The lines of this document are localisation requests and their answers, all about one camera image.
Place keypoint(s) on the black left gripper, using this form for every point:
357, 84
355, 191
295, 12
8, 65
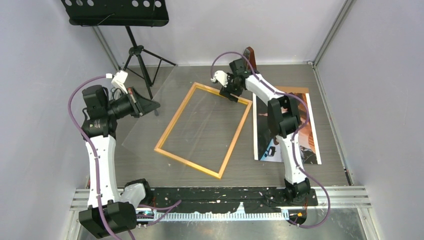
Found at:
140, 105

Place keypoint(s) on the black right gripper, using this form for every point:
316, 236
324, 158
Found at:
225, 91

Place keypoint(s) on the yellow wooden picture frame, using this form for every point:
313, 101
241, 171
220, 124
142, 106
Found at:
206, 128

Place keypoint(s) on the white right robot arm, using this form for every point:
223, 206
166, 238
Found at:
283, 120

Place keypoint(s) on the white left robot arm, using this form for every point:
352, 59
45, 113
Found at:
108, 210

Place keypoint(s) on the brown metronome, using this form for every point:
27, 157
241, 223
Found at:
249, 53

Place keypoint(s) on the brown backing board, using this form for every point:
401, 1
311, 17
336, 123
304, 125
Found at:
291, 89

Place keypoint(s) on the black music stand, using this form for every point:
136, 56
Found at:
127, 13

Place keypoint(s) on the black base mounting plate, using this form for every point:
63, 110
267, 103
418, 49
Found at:
222, 200

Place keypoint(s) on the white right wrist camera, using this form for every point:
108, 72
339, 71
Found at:
220, 77

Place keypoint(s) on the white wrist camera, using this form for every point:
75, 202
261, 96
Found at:
220, 77
118, 80

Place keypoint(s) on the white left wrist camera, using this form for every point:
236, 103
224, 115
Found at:
118, 80

